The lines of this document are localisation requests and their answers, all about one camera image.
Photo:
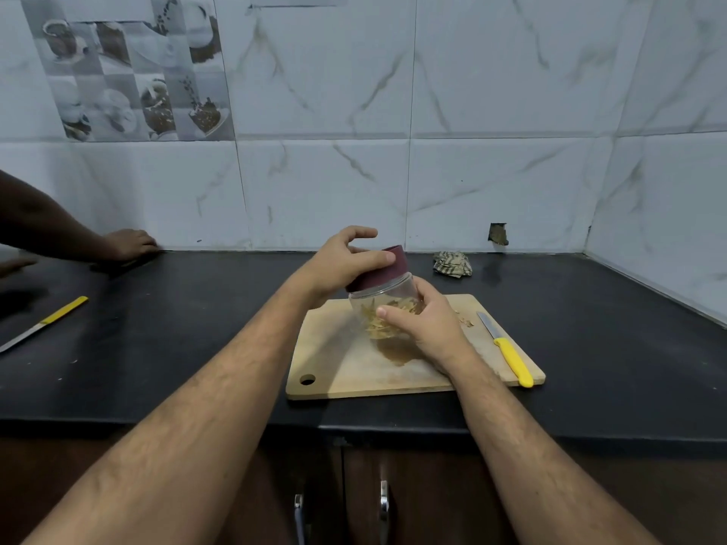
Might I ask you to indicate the person's left hand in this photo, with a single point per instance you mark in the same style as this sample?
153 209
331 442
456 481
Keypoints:
332 266

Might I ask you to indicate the person's right hand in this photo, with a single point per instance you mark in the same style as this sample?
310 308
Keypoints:
423 326

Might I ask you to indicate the clear jar maroon lid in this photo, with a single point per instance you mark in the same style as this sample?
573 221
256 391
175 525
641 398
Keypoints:
392 298

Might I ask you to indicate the patterned cloth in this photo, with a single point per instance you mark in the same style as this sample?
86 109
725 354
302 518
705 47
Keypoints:
452 264

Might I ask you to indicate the wooden cutting board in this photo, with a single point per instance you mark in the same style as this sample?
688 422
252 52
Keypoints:
329 363

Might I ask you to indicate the person's left forearm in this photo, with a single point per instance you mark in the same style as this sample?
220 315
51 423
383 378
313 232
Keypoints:
170 448

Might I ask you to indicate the person's right forearm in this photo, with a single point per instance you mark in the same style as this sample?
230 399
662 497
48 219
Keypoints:
545 459

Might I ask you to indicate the another person's forearm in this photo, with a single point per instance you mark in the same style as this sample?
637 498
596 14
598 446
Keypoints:
45 219

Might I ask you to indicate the black countertop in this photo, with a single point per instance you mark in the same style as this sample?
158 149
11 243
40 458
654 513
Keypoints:
170 335

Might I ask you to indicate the decorative picture tiles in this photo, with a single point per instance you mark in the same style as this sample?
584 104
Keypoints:
125 68

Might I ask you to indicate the flat grey object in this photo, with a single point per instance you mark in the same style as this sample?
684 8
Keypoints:
45 323

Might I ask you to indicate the brown wooden cabinet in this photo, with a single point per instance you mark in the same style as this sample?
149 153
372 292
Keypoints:
91 494

